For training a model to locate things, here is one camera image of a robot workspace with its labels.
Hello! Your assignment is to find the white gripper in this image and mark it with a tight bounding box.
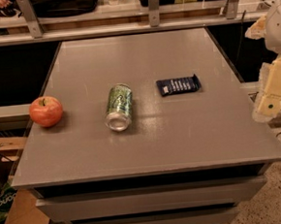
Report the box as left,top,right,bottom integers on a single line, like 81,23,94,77
244,0,281,123

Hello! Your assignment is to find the green soda can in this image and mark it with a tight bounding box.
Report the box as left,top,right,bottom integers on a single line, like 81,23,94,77
105,83,133,132

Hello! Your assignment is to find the dark blue snack bar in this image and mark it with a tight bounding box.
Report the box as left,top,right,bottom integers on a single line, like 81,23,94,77
156,75,201,97

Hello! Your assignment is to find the grey drawer cabinet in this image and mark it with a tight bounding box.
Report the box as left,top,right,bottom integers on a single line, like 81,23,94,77
25,163,271,224

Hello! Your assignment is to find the red apple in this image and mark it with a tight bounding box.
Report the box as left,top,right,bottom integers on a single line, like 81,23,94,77
29,96,63,127

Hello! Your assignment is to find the black tray on shelf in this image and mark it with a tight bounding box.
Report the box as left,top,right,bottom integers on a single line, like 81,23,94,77
31,0,98,18

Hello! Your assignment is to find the black computer mouse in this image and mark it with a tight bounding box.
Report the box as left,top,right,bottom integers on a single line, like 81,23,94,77
0,5,16,17

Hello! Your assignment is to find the cardboard box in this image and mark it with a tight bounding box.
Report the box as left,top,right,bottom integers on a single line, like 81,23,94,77
0,137,50,224

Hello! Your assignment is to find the green printed bag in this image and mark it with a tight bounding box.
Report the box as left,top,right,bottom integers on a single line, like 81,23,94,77
0,176,16,223

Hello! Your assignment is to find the metal shelf bracket middle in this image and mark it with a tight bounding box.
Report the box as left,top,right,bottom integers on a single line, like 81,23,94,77
148,0,160,27

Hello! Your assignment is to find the metal shelf bracket left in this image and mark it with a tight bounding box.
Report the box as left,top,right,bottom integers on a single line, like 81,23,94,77
16,0,43,39

